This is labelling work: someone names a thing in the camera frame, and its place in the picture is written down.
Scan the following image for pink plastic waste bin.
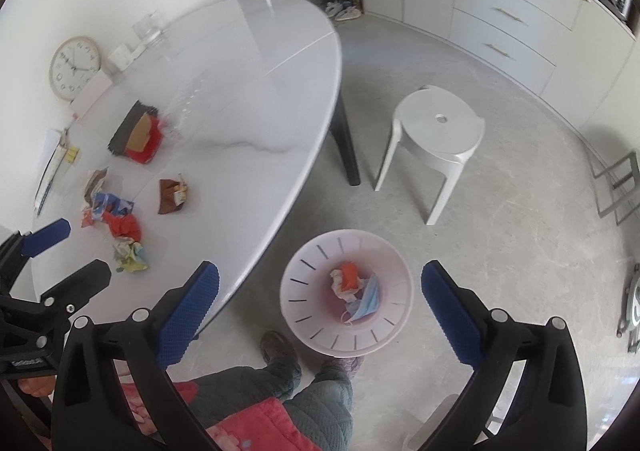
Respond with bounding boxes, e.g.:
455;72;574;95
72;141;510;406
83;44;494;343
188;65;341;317
279;229;415;358

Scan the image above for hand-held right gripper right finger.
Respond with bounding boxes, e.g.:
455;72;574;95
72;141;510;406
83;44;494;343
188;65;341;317
421;259;589;451

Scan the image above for red cloth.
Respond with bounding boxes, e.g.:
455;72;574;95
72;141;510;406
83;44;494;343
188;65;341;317
125;116;168;165

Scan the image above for white sideboard cabinet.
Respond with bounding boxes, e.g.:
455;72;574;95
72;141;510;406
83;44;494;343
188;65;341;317
447;0;640;132

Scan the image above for yellow green crumpled wrapper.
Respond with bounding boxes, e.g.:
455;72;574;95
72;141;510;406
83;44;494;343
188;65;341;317
112;241;151;274

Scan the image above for person's red jacket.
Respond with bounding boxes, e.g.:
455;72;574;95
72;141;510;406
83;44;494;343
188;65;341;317
120;381;321;451

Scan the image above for red crumpled wrapper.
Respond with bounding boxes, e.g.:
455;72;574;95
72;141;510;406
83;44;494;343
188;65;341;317
330;262;363;293

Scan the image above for brown silver wrapper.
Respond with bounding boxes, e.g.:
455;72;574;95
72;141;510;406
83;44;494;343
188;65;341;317
82;167;111;206

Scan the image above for black foam mesh sleeve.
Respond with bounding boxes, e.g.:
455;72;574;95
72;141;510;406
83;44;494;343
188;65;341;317
107;101;161;159

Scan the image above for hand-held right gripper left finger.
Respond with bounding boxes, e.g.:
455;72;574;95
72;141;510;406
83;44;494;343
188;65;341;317
50;260;221;451

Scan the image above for desk calendar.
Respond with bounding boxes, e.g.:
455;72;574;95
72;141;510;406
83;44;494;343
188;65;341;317
32;128;71;216

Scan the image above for brown slipper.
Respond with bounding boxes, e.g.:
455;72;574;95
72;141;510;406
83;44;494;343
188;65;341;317
260;330;296;367
320;356;366;378

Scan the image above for brown snack wrapper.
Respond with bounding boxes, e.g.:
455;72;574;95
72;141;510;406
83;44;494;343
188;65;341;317
157;174;191;216

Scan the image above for round wall clock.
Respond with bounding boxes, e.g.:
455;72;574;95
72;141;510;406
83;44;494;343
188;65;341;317
49;36;102;102

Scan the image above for grey metal frame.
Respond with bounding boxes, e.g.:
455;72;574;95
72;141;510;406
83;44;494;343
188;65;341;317
589;149;640;227

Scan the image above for white plastic stool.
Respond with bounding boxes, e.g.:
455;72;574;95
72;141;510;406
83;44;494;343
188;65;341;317
374;85;487;226

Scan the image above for person's grey quilted trousers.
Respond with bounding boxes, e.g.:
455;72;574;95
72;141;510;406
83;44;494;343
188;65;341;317
172;356;355;451

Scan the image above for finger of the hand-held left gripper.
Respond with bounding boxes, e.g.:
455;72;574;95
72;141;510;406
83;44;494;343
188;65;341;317
0;259;112;332
0;218;71;292

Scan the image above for blue face mask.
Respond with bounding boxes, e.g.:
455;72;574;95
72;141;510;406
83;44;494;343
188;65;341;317
341;273;382;327

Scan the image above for small red crumpled paper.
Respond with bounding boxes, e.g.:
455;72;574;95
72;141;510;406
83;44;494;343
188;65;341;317
102;212;142;244

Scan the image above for white crumpled tissue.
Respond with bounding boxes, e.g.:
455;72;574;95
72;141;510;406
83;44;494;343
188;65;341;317
330;272;361;303

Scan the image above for white cardboard box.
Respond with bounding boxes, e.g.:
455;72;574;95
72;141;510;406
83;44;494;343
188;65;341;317
70;69;115;119

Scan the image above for white mug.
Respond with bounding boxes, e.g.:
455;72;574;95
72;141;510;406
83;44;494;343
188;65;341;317
107;43;146;72

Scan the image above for grey wheeled device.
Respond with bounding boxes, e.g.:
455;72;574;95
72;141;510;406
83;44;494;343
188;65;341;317
615;261;640;339

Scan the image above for black table leg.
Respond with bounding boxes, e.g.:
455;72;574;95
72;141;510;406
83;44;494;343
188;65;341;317
327;93;362;186

